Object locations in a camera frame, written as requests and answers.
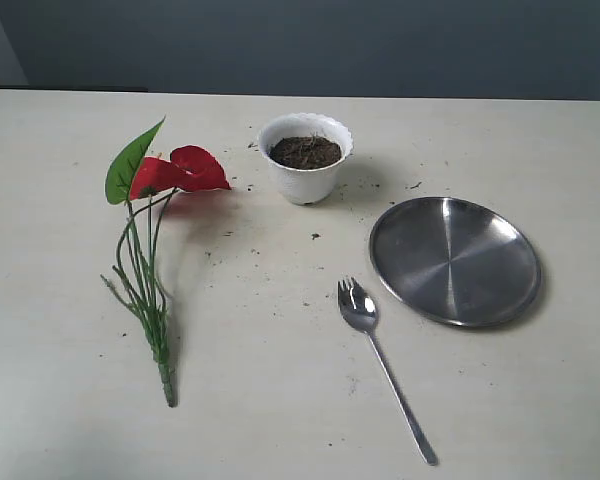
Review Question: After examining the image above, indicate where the red artificial anthurium flower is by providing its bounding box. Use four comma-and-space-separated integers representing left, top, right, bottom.
101, 122, 231, 408

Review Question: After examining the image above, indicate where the white plastic flower pot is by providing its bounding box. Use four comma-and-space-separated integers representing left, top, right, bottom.
257, 113, 353, 205

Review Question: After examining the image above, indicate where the round stainless steel plate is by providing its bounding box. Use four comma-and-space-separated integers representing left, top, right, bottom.
368, 197, 542, 329

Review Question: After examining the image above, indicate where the stainless steel spork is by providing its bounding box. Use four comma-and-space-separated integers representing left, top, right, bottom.
337, 277, 439, 466

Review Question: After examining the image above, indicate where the dark soil in pot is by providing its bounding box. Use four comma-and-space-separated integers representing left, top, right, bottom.
269, 136, 342, 170

